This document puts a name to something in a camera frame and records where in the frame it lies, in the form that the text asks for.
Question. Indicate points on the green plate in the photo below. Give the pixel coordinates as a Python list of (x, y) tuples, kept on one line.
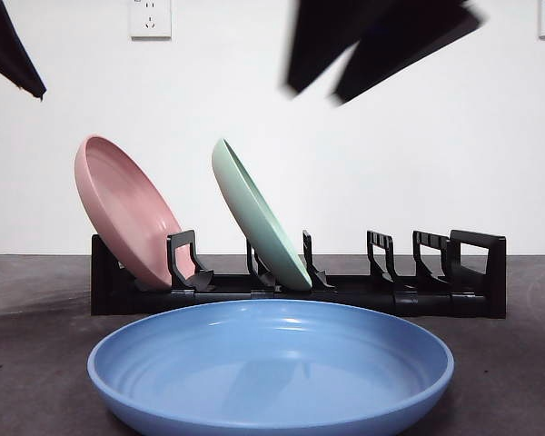
[(259, 218)]

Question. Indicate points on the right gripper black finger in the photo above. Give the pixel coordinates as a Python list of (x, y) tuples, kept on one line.
[(413, 41), (322, 41)]

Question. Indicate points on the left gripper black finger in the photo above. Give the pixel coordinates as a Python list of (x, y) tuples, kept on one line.
[(4, 41)]

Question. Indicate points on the pink plate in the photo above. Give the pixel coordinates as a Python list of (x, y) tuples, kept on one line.
[(127, 204)]

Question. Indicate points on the black plate rack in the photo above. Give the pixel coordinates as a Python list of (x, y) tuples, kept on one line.
[(495, 272)]

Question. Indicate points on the blue plate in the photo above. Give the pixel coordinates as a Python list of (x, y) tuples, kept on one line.
[(272, 372)]

